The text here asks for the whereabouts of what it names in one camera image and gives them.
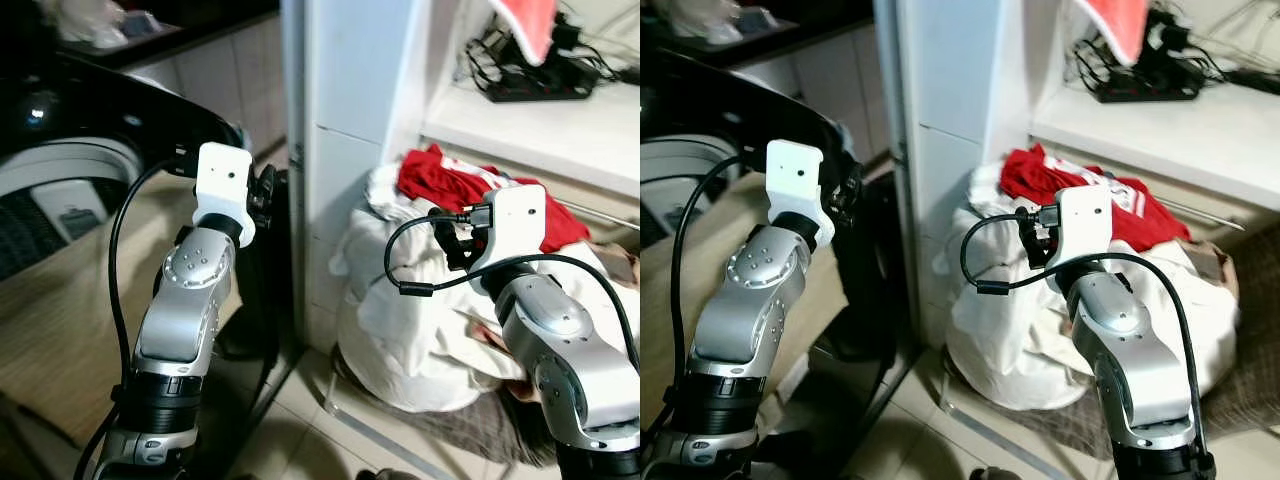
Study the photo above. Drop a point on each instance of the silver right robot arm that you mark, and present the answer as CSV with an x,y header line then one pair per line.
x,y
565,350
1130,345

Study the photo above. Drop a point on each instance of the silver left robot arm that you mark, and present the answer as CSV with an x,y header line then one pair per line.
x,y
750,295
185,300

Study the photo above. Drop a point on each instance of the black washing machine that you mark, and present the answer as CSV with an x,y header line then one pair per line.
x,y
70,100
700,100

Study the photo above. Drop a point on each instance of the red garment with white stripes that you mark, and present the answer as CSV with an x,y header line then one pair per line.
x,y
440,185
1040,178

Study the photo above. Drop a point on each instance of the white crumpled garment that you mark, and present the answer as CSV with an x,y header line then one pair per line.
x,y
1010,340
410,340

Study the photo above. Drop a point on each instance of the thin metal rod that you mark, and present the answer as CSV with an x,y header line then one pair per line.
x,y
1205,213
600,213

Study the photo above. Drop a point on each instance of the white shelf cabinet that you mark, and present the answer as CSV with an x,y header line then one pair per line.
x,y
940,80
350,80

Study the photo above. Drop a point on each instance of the black power strip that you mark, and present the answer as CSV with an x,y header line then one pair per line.
x,y
540,90
1150,90

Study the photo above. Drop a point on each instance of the dark countertop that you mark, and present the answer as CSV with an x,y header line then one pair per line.
x,y
830,15
215,20

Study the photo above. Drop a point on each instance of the orange red hanging cloth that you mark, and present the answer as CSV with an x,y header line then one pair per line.
x,y
530,25
1120,25

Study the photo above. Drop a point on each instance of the white plastic bag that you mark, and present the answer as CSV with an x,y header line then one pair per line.
x,y
85,20
705,15

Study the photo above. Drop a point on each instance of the dark robot foot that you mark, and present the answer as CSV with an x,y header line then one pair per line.
x,y
992,474
385,475

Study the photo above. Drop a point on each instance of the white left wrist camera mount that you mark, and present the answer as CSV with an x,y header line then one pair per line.
x,y
795,180
222,180

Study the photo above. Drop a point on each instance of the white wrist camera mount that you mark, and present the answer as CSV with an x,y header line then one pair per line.
x,y
1085,215
222,180
515,215
795,180

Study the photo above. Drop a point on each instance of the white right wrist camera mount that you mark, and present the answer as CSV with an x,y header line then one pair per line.
x,y
515,215
1085,215

